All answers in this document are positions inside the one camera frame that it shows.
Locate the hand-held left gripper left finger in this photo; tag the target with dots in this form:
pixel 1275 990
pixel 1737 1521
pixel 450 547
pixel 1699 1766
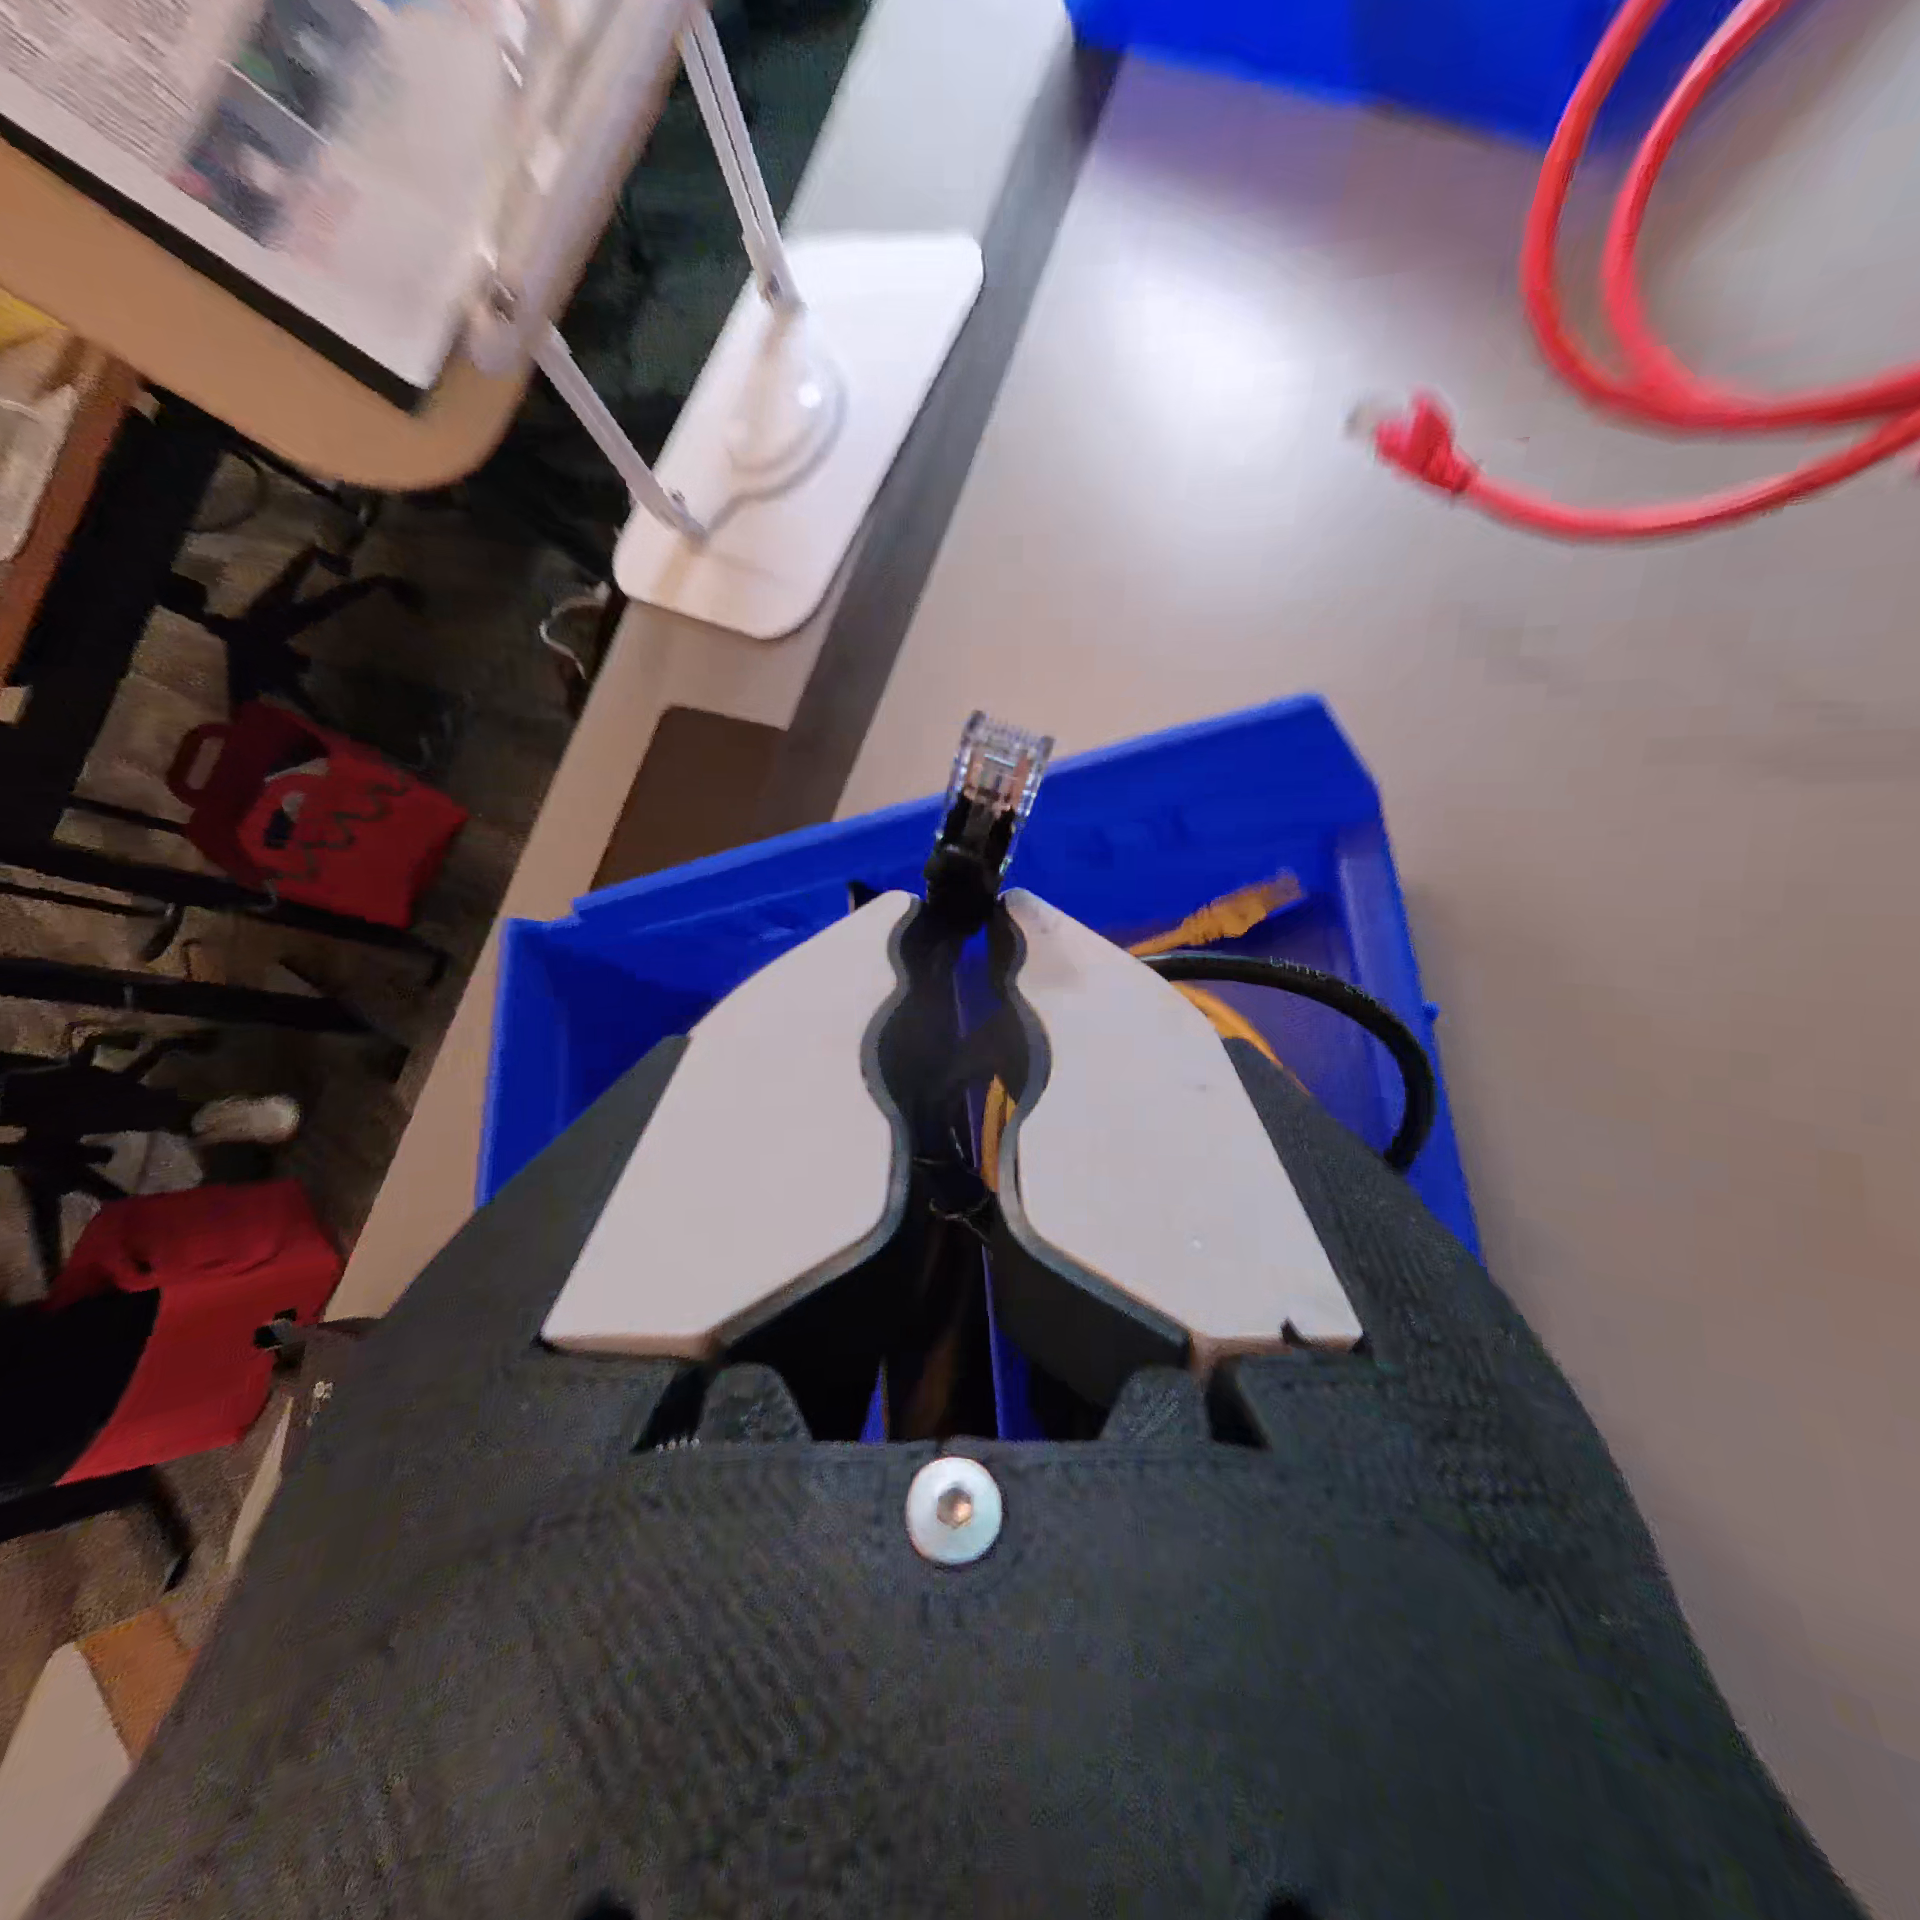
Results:
pixel 748 1142

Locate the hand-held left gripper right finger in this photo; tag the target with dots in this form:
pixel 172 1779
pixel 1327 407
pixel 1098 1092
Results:
pixel 1171 1170

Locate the blue plastic bin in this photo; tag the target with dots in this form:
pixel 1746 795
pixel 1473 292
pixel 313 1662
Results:
pixel 1203 795
pixel 1351 64

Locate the white shoe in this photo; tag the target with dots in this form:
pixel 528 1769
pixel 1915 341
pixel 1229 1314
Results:
pixel 248 1122

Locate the red and black bag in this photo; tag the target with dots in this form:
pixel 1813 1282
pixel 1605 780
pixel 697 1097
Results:
pixel 212 1259

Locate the white stand base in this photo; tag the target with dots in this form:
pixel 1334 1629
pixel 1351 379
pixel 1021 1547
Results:
pixel 883 346

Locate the beige table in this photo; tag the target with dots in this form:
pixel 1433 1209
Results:
pixel 227 376

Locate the printed paper board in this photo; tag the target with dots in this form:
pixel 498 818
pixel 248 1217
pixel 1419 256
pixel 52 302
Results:
pixel 376 150

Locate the black metal frame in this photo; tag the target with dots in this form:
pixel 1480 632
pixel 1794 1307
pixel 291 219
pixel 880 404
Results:
pixel 91 599

